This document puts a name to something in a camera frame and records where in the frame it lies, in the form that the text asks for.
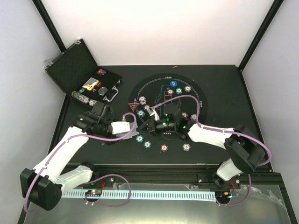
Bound purple chips in case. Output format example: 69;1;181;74
97;69;106;75

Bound single green poker chip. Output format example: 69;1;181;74
136;135;144;142

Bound blue white poker chip stack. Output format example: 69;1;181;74
182;144;191;151

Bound round black poker mat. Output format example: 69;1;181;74
129;73;207;140

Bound blue white chips mat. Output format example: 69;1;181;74
139;96;147;105

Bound purple cable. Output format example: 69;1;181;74
24;112;138;214
149;94;273;208

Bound blue round button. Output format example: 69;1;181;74
170;80;178;88

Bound red dice in case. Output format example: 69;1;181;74
92;82;102;92

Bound blue white chip mat top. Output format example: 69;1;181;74
184;86;192;92

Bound white slotted cable duct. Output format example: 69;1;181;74
62;189;216;202

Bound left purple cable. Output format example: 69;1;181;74
24;112;138;214

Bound black aluminium rail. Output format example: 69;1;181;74
93;164;222;185

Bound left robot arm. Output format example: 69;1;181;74
20;102;137;213

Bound silver dealer button in case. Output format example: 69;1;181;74
98;87;108;96

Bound chips row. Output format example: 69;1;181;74
71;91;89;104

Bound triangular all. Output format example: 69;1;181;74
128;103;140;112

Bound card deck in case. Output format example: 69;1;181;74
82;77;99;91

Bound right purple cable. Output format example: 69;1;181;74
149;94;273;208

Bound two blue white chips in case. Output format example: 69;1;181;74
89;99;97;106

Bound brown poker chip stack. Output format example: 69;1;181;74
160;144;168;152

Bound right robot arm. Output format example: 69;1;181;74
137;104;266;189

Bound black poker case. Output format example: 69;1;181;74
44;39;122;108

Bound blue white chip mat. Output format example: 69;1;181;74
184;86;192;92
190;114;197;122

